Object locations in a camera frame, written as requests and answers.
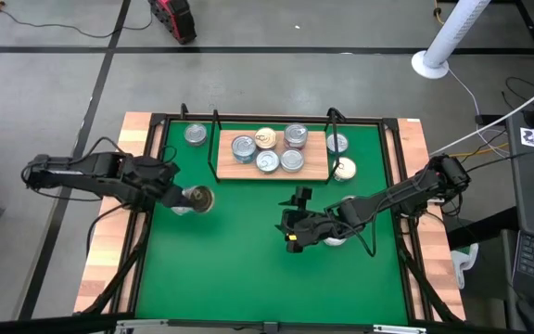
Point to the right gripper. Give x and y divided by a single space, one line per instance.
308 222

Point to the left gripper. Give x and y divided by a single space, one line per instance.
151 178

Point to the cream lid can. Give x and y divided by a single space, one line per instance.
345 168

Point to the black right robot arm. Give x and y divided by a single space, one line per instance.
401 190

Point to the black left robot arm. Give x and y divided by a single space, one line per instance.
91 174

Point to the wooden shelf with black legs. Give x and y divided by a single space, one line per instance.
315 169

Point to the green table mat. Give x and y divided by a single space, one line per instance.
271 278

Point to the gold lid can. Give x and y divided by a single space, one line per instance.
265 137

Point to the white plastic bag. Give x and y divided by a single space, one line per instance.
464 264

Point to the red black floor device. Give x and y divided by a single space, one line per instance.
176 18

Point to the white tower fan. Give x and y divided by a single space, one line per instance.
422 69

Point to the black metal table frame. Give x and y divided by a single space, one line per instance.
271 119

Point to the silver bracket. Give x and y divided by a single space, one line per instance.
399 330
137 325

